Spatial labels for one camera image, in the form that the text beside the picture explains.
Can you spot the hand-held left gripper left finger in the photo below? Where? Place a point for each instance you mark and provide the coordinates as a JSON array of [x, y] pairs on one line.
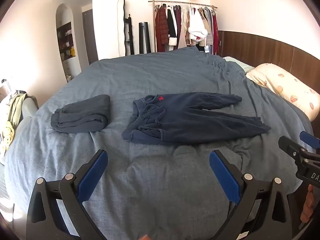
[[92, 177]]

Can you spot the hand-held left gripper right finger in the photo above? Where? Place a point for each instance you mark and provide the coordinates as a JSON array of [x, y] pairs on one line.
[[225, 180]]

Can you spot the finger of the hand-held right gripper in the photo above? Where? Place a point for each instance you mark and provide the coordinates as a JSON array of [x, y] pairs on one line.
[[308, 138], [287, 145]]

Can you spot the navy blue pants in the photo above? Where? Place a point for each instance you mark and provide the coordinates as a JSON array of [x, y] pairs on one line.
[[187, 122]]

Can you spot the folded dark grey pants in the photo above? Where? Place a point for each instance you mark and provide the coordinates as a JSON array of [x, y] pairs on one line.
[[80, 115]]

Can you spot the person's right hand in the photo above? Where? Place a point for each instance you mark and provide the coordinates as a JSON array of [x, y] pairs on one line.
[[307, 205]]

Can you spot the cream floral pillow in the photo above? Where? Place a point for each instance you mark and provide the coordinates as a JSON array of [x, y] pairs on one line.
[[282, 82]]

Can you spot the pale green bed sheet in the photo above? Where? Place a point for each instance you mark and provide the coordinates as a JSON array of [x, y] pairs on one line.
[[240, 65]]

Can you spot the yellow-green garment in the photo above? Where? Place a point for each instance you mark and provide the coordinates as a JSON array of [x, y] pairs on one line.
[[15, 110]]

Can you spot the blue-grey blanket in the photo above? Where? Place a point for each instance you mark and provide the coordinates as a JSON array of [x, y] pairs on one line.
[[150, 75]]

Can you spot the dark brown door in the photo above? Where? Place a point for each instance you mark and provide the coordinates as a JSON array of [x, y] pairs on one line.
[[90, 37]]

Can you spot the black tower fan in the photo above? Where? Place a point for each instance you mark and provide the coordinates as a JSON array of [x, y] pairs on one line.
[[144, 40]]

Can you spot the black coat stand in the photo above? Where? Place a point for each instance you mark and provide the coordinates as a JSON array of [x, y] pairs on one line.
[[129, 30]]

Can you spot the wavy black-framed mirror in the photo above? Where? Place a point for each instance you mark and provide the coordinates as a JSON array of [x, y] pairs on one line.
[[121, 25]]

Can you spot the row of hanging clothes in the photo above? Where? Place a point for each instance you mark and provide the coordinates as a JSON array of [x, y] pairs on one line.
[[185, 27]]

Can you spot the metal clothes rack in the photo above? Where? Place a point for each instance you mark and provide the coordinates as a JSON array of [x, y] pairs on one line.
[[175, 2]]

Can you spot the arched wall shelf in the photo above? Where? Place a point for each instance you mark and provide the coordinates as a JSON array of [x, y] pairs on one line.
[[66, 40]]

